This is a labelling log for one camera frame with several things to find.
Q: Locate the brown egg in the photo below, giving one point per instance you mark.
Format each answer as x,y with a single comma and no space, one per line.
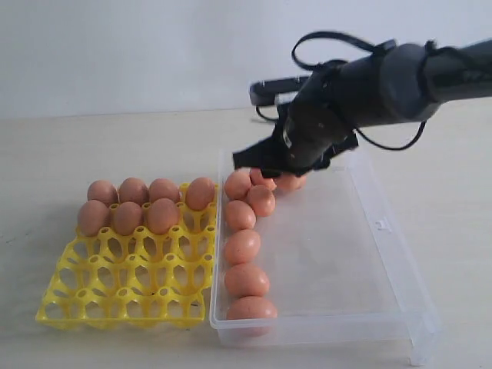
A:
289,182
200,193
242,247
162,215
257,178
246,279
164,188
103,191
127,217
133,190
239,215
251,307
237,185
92,216
262,200

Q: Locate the yellow plastic egg tray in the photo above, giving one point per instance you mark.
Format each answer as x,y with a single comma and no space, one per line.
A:
142,278

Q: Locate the clear plastic container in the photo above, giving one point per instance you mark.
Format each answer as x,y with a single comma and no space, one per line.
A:
338,266

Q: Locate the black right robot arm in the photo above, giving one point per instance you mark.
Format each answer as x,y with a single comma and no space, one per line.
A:
409,82

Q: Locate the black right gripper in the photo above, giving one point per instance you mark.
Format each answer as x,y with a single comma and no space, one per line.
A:
314,125

